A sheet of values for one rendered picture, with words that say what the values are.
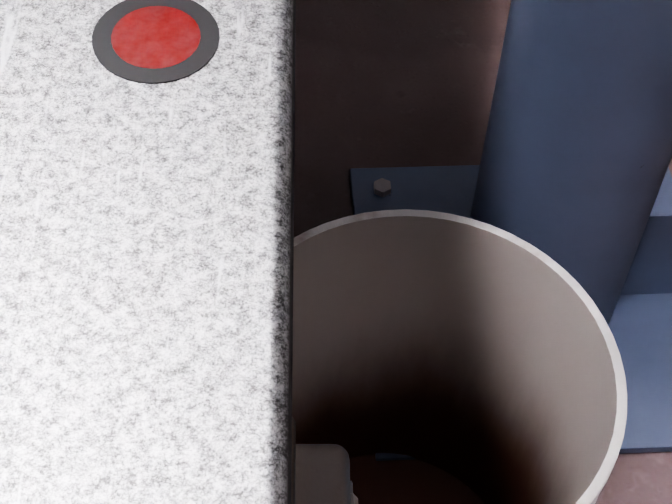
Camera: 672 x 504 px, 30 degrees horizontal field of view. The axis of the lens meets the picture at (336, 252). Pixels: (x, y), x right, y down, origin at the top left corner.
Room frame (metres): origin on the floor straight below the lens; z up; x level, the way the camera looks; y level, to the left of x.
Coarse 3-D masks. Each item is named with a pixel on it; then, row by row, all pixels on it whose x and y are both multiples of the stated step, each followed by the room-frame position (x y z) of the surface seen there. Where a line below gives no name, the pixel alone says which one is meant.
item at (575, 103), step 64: (512, 0) 0.79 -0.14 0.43; (576, 0) 0.72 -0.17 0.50; (640, 0) 0.70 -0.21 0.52; (512, 64) 0.76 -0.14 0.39; (576, 64) 0.71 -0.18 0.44; (640, 64) 0.70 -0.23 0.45; (512, 128) 0.74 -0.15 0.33; (576, 128) 0.71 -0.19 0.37; (640, 128) 0.71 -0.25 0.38; (384, 192) 0.92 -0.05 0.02; (448, 192) 0.93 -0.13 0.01; (512, 192) 0.73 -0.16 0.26; (576, 192) 0.70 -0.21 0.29; (640, 192) 0.72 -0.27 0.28; (576, 256) 0.70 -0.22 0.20; (640, 256) 0.80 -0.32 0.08; (640, 320) 0.76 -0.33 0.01; (640, 384) 0.68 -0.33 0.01; (640, 448) 0.61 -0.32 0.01
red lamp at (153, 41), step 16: (128, 16) 0.24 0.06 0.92; (144, 16) 0.24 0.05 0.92; (160, 16) 0.24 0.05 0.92; (176, 16) 0.24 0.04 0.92; (112, 32) 0.23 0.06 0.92; (128, 32) 0.23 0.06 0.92; (144, 32) 0.23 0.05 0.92; (160, 32) 0.23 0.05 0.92; (176, 32) 0.23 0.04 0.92; (192, 32) 0.23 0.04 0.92; (128, 48) 0.22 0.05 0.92; (144, 48) 0.22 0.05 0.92; (160, 48) 0.22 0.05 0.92; (176, 48) 0.23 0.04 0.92; (192, 48) 0.23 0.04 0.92; (144, 64) 0.22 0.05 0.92; (160, 64) 0.22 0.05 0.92
